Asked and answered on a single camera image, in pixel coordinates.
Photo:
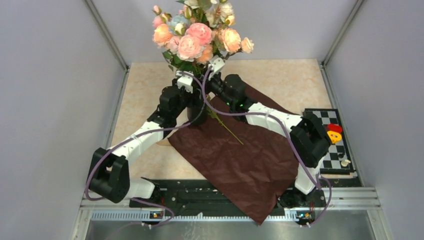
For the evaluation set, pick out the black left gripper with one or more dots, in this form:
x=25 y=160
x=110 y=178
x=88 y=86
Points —
x=182 y=89

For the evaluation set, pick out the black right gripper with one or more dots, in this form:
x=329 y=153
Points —
x=216 y=75

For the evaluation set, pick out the black cylindrical vase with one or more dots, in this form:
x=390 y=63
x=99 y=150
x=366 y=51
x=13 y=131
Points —
x=197 y=109

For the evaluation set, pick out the brown small rose stem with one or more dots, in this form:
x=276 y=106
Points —
x=214 y=115

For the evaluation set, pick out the colourful artificial flower bunch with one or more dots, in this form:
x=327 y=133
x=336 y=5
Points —
x=202 y=29

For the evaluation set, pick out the red paper bouquet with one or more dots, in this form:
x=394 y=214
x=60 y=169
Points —
x=264 y=165

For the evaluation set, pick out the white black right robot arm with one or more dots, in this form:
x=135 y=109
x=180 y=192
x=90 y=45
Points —
x=305 y=134

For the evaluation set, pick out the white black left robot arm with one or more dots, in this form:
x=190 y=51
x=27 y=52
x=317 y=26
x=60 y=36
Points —
x=109 y=174

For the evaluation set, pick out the red yellow toy block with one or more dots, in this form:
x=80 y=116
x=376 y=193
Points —
x=334 y=132

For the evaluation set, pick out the black white checkerboard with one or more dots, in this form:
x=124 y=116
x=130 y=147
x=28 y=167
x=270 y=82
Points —
x=337 y=153

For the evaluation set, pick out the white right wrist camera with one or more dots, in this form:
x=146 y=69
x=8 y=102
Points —
x=215 y=65

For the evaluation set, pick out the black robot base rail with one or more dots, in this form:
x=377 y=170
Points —
x=191 y=197

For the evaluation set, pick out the white toothed cable duct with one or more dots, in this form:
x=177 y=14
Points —
x=140 y=215

